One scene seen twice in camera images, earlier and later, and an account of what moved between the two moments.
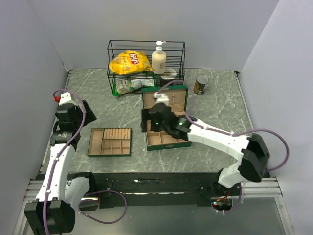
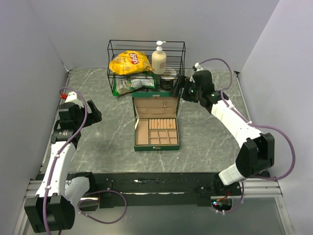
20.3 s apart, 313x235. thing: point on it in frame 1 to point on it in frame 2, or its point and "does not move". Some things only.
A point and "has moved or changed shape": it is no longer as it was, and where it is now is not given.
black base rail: x=157 y=189 does not move
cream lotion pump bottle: x=159 y=60 does not move
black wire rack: x=133 y=64 does not move
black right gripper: x=146 y=116 to x=181 y=83
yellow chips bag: x=130 y=62 does not move
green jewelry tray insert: x=105 y=142 to x=156 y=131
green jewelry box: x=176 y=97 has moved or changed shape
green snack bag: x=122 y=85 does not move
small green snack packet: x=148 y=79 does not move
